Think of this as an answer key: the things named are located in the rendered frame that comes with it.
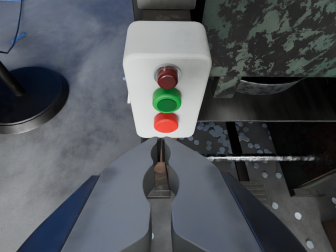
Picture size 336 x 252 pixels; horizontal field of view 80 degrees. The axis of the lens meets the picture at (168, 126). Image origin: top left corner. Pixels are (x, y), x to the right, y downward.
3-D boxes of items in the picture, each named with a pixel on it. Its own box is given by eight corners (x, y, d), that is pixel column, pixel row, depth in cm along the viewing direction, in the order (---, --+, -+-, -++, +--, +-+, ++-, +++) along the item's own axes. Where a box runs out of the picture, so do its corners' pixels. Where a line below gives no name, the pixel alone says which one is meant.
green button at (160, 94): (180, 113, 20) (182, 95, 18) (152, 113, 20) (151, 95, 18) (179, 104, 21) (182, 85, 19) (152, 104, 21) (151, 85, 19)
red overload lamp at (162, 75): (180, 92, 18) (183, 72, 16) (153, 92, 18) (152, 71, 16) (180, 83, 19) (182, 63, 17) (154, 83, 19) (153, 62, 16)
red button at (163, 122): (177, 133, 24) (179, 120, 21) (153, 133, 24) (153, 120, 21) (177, 125, 24) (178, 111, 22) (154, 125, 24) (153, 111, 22)
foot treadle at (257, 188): (267, 229, 56) (276, 227, 52) (232, 229, 56) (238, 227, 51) (229, 77, 88) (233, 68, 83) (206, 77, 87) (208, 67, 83)
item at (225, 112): (337, 122, 53) (339, 120, 52) (173, 122, 51) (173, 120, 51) (285, 27, 75) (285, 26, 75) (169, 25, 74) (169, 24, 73)
